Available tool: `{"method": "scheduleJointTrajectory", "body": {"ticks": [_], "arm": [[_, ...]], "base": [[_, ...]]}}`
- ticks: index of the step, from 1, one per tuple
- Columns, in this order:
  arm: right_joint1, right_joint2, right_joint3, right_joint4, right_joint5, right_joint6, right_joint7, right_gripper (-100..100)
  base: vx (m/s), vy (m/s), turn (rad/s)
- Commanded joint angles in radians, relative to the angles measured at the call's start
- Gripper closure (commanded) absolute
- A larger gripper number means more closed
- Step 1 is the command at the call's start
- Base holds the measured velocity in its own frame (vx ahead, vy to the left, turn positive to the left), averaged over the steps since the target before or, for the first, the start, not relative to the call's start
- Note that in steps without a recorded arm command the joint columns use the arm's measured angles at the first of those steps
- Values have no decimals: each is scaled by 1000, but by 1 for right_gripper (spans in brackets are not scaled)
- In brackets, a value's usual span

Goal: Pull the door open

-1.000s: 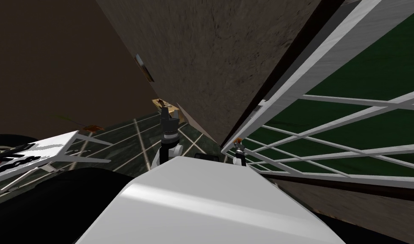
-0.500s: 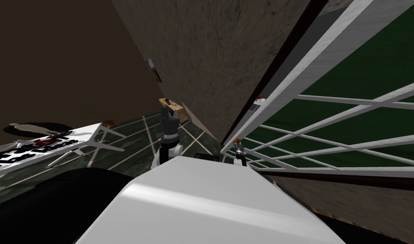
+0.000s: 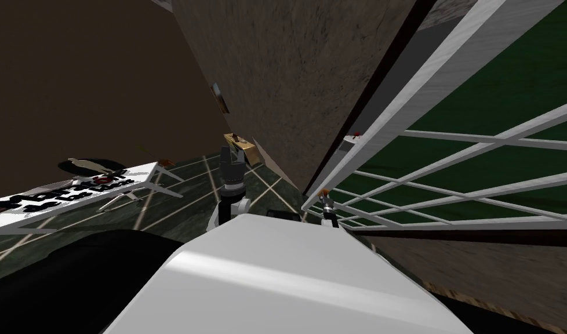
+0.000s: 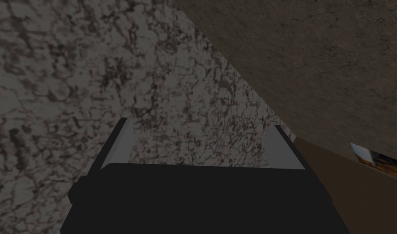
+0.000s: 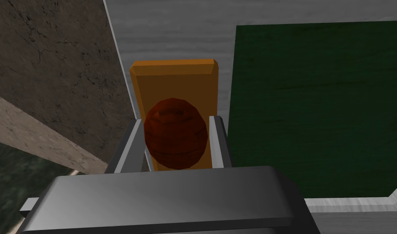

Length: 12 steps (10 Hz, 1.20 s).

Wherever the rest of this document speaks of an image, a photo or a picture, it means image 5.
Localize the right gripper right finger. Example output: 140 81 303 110
209 115 233 169

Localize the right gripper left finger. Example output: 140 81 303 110
105 119 146 174

